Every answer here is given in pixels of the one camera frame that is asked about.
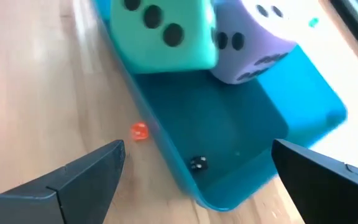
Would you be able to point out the small blue translucent die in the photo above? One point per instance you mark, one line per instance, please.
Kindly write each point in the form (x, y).
(314, 22)

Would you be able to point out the large green foam die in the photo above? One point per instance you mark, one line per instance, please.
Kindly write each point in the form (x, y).
(154, 46)

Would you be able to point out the small orange translucent die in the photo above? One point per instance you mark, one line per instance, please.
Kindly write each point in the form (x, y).
(140, 131)

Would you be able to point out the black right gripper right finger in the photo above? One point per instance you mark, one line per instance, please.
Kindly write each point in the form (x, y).
(328, 186)

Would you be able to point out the large purple foam die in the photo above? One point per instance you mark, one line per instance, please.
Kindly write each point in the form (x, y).
(259, 37)

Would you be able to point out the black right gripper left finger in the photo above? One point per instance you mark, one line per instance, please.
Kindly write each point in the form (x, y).
(73, 193)

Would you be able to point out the small black die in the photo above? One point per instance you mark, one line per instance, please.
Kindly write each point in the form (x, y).
(198, 163)

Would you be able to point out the black aluminium table frame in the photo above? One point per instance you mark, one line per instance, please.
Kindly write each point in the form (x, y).
(350, 15)

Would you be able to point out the blue plastic bin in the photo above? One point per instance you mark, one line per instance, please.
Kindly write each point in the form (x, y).
(213, 118)

